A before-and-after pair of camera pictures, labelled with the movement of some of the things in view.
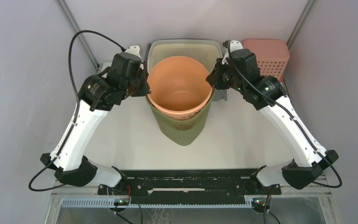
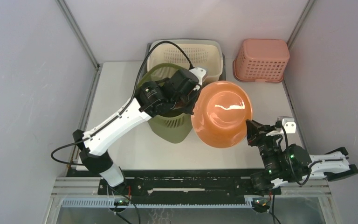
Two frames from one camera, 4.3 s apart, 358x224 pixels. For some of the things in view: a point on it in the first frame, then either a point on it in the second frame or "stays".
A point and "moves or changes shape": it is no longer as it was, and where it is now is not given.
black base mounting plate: [190, 186] stays
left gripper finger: [142, 87] to [186, 104]
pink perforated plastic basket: [272, 55] stays
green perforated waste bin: [179, 131] to [170, 127]
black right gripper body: [234, 81] to [266, 145]
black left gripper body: [131, 84] to [175, 101]
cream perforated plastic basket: [209, 52] stays
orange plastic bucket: [179, 87] moves or changes shape
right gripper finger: [217, 78] to [252, 128]
